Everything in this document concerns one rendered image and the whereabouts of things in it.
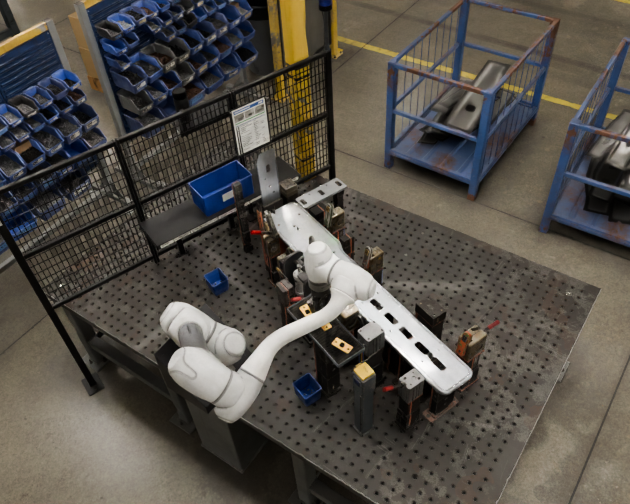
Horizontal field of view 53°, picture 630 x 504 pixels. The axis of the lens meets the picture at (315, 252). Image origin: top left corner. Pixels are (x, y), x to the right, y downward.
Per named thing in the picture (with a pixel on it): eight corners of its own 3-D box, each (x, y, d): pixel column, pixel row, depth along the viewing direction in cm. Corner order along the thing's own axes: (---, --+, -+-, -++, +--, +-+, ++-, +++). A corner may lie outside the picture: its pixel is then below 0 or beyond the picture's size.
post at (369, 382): (375, 428, 282) (377, 374, 250) (362, 437, 279) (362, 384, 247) (364, 415, 286) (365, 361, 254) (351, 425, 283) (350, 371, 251)
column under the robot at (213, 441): (242, 473, 343) (223, 413, 295) (200, 445, 356) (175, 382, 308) (275, 430, 360) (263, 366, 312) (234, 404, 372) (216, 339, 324)
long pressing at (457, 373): (480, 371, 266) (481, 369, 265) (441, 400, 257) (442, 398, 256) (294, 200, 345) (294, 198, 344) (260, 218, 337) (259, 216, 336)
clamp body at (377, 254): (387, 296, 333) (389, 251, 308) (369, 308, 328) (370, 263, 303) (376, 286, 338) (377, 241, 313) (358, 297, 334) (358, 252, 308)
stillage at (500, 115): (452, 96, 580) (464, -5, 511) (535, 123, 545) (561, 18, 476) (383, 166, 515) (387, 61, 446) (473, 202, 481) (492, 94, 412)
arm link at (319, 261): (299, 278, 239) (328, 292, 233) (296, 250, 227) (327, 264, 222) (316, 260, 244) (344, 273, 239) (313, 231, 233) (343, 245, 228)
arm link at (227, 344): (223, 374, 289) (243, 369, 271) (190, 355, 284) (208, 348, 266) (239, 344, 297) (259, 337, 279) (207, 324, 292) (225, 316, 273)
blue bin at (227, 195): (255, 192, 345) (252, 174, 336) (207, 217, 333) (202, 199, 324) (239, 177, 354) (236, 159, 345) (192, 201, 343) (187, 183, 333)
